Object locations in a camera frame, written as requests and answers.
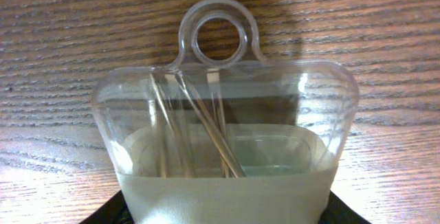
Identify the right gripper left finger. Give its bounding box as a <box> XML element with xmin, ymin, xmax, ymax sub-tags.
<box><xmin>80</xmin><ymin>190</ymin><xmax>134</xmax><ymax>224</ymax></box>

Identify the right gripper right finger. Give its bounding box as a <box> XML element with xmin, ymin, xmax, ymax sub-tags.
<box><xmin>318</xmin><ymin>192</ymin><xmax>371</xmax><ymax>224</ymax></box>

